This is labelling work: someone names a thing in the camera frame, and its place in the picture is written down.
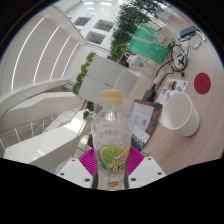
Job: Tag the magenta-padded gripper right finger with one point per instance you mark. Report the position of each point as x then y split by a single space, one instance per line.
146 170

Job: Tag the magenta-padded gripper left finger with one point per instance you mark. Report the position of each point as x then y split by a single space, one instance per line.
75 171

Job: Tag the clear lime-label drink bottle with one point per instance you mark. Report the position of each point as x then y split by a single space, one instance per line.
111 133

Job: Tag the printed brochure booklet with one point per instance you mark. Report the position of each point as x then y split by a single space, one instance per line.
143 120

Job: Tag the glass balustrade wooden handrail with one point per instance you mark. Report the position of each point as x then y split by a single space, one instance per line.
31 128

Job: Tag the white paper cup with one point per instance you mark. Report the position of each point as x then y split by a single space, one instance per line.
181 116

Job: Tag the small potted green plants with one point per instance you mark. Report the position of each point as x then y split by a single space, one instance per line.
89 106

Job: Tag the black charger block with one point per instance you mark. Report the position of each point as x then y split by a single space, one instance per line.
150 95

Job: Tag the colourful sticker sheet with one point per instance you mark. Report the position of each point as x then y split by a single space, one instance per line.
173 88

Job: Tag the white chair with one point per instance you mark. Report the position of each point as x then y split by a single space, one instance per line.
125 83

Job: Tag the white cabinet with greenery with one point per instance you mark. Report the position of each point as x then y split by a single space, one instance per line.
103 78

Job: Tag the flat round red coaster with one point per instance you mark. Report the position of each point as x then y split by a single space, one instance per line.
202 83

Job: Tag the clear plastic bottle white cap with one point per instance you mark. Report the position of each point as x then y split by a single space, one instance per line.
135 60

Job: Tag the green tote bag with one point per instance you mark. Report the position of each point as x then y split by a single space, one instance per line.
146 45

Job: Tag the ceiling light strips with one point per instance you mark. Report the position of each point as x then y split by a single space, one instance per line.
50 41

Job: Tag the clear plastic packet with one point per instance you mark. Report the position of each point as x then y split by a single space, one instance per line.
196 41

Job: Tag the green hedge plants row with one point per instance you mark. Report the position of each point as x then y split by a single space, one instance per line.
128 20

